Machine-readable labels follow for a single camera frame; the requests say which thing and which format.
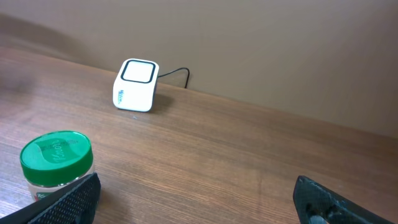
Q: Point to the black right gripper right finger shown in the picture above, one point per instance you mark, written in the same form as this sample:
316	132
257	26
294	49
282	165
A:
315	203

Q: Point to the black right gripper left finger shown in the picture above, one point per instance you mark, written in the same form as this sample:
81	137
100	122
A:
75	203

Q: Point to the green-lid seasoning jar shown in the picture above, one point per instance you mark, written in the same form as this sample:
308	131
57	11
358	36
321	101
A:
54	160

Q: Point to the white barcode scanner box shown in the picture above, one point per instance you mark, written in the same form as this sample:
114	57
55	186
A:
135	85

